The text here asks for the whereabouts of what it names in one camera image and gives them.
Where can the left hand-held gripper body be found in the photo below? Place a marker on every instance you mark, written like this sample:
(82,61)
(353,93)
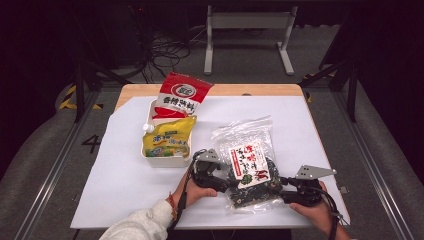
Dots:
(205,175)

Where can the grey metal table frame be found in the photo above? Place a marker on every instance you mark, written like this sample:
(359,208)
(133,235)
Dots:
(250,20)

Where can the person's left hand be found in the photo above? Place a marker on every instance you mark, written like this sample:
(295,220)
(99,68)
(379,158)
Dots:
(195,195)

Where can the yellow spouted sauce pouch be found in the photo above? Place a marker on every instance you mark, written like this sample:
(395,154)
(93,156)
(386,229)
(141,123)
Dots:
(168,140)

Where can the aluminium floor rail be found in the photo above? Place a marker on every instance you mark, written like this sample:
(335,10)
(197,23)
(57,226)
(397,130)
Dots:
(373,166)
(56,166)

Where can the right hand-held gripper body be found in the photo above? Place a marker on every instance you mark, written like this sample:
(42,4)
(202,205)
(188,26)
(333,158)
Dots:
(308,193)

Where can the white table mat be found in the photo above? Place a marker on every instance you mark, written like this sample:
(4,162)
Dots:
(130,183)

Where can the black metal stand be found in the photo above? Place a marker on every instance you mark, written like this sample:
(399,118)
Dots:
(351,86)
(79,90)

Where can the yellow and black floor tape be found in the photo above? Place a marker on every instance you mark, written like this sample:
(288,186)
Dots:
(68,100)

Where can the person's right hand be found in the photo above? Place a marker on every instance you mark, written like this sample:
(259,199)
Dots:
(321,215)

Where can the clear bag of dried seaweed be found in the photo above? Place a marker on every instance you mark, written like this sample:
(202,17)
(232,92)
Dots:
(246,156)

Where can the small grey bracket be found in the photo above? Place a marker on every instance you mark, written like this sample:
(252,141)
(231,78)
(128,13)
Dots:
(343,190)

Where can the red and white seasoning packet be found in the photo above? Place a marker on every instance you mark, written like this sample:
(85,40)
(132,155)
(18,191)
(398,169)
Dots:
(181,95)

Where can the white plastic divided box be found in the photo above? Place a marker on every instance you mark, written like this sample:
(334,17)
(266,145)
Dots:
(166,161)

